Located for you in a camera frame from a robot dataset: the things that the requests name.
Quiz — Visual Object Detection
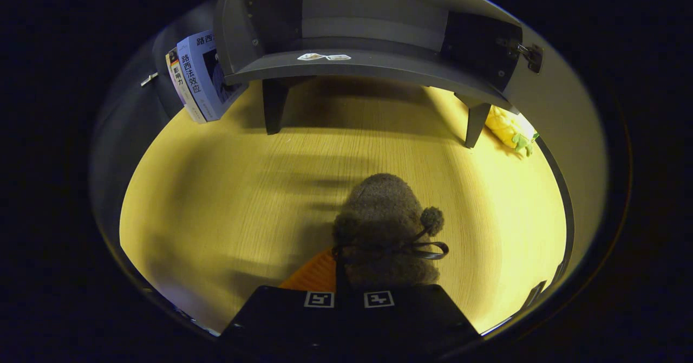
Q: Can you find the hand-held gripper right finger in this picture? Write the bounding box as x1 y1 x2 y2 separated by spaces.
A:
348 284 482 363

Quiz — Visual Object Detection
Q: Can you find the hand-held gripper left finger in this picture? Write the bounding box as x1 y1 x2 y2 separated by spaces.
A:
217 248 350 363

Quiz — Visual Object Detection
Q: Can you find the brown fuzzy pompom shoe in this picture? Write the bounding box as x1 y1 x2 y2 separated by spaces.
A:
331 173 450 288

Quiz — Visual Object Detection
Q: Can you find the grey shoe cabinet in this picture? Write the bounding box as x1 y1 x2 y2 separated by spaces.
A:
214 0 545 150

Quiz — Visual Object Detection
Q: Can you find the yellow plush toy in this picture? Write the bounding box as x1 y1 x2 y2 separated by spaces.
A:
485 106 539 158

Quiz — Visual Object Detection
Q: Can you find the blue book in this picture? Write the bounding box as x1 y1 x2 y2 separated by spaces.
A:
177 30 250 122

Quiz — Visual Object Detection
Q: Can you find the white and yellow book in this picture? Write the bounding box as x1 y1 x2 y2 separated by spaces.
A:
165 47 206 124

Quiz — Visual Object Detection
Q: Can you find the black backdrop cloth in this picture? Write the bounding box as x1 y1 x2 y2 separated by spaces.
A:
91 5 223 277

